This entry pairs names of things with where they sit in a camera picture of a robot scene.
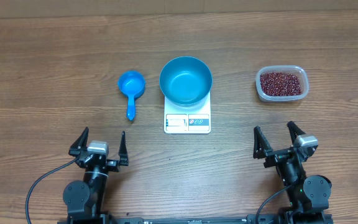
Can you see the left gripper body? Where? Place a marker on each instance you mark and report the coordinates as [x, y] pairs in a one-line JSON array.
[[112, 166]]

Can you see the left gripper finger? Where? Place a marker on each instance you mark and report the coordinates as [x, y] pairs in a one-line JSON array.
[[123, 149], [81, 141]]

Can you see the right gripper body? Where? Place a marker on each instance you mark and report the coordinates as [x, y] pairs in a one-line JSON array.
[[281, 154]]

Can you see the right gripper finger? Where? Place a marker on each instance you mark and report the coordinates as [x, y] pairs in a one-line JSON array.
[[294, 130], [261, 145]]

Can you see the blue plastic measuring scoop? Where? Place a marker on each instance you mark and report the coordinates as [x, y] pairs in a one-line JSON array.
[[132, 85]]

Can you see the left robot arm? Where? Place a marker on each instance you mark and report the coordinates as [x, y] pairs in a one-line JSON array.
[[84, 198]]

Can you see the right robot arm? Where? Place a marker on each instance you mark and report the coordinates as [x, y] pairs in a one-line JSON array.
[[308, 195]]

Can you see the white digital kitchen scale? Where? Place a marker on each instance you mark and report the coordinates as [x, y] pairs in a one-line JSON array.
[[195, 119]]

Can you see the teal blue bowl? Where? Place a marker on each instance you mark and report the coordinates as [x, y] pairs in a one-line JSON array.
[[185, 80]]

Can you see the clear plastic food container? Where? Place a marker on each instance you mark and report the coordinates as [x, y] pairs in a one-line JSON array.
[[293, 69]]

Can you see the red adzuki beans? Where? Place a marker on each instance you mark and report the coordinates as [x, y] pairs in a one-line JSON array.
[[280, 84]]

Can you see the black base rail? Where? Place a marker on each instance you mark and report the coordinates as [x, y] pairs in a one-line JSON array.
[[250, 219]]

